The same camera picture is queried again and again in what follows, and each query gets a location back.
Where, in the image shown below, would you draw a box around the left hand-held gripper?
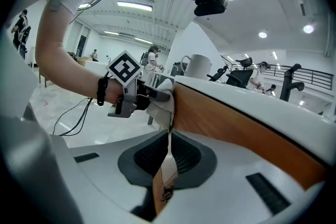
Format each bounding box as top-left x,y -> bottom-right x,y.
105,50 -> 171,118

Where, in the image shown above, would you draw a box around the black office chair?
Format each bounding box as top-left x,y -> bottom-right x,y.
225,57 -> 254,89
206,65 -> 229,82

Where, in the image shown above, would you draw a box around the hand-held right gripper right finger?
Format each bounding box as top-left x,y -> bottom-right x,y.
167,131 -> 313,221

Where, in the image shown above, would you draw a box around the white fluffy cloth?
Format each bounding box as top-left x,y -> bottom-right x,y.
145,78 -> 176,132

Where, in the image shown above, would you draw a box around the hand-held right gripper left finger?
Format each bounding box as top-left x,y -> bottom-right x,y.
68,130 -> 171,216

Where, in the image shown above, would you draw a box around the black metal railing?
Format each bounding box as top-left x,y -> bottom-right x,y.
262,63 -> 334,91

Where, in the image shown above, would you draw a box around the black head-worn camera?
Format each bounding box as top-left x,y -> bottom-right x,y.
194,0 -> 228,17

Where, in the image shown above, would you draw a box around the white ceramic mug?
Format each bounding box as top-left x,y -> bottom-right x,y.
180,54 -> 213,81

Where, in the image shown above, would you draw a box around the black sink faucet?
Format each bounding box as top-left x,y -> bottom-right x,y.
279,63 -> 306,102

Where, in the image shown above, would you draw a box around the cardboard box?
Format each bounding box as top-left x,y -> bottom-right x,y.
77,56 -> 93,68

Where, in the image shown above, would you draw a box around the black wrist band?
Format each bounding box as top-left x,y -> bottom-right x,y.
96,76 -> 110,107

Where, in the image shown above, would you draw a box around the person's grey trousers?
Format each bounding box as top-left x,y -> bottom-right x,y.
0,102 -> 82,224

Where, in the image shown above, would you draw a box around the person's left forearm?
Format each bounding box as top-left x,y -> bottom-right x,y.
35,34 -> 124,107

